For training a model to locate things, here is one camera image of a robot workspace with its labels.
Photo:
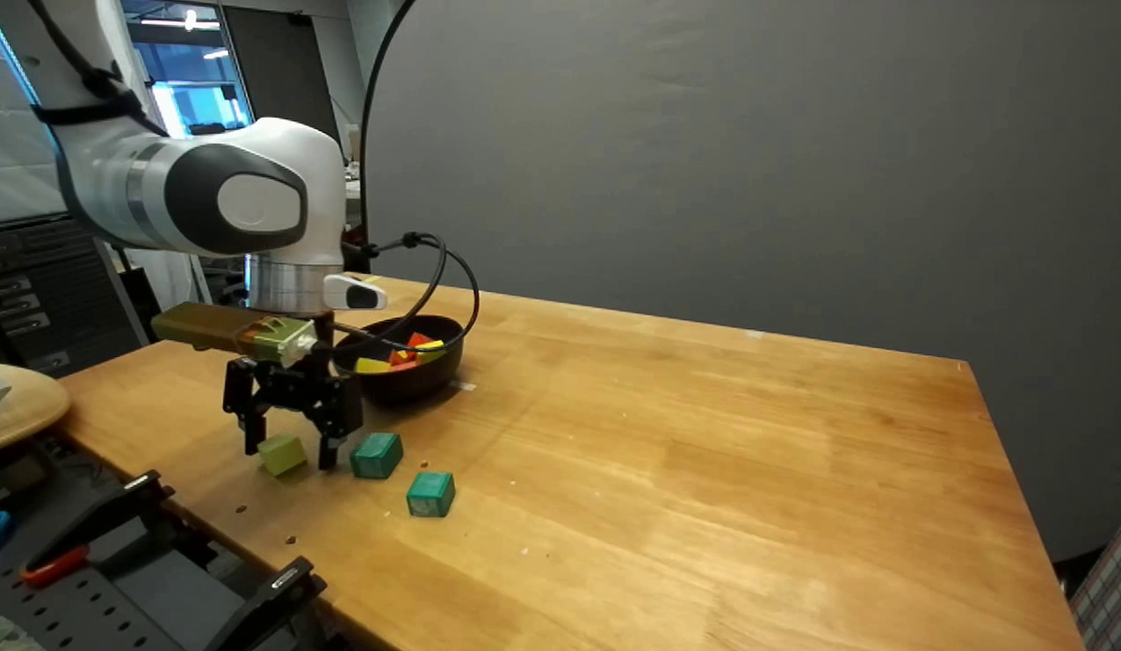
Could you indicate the teal wooden block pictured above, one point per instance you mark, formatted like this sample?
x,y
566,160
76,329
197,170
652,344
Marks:
x,y
376,453
433,493

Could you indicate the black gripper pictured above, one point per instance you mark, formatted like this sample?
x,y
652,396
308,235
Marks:
x,y
294,383

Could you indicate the lime green wooden cube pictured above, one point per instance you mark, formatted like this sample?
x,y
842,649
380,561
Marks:
x,y
284,456

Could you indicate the black bowl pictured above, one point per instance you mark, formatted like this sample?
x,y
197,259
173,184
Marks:
x,y
427,381

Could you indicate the small yellow wooden block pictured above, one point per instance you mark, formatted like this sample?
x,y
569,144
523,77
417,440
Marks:
x,y
433,347

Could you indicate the blue lit screen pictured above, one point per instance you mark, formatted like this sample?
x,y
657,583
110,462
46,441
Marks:
x,y
203,101

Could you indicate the pale crumpled object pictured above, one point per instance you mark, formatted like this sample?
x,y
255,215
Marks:
x,y
4,632

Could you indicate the black pegboard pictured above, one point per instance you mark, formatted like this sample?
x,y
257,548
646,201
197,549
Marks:
x,y
112,602

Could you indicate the grey fabric backdrop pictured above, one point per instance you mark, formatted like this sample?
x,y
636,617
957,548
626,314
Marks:
x,y
766,156

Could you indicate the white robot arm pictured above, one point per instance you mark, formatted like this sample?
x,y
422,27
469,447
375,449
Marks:
x,y
199,194

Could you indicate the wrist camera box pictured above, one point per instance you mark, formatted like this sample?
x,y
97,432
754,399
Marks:
x,y
229,326

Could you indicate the black cabinet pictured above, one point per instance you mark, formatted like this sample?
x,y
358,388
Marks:
x,y
55,301

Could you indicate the grey flat panel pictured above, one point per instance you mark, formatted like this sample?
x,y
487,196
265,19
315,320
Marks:
x,y
14,167

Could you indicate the round wooden board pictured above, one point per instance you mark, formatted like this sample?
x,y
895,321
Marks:
x,y
22,402

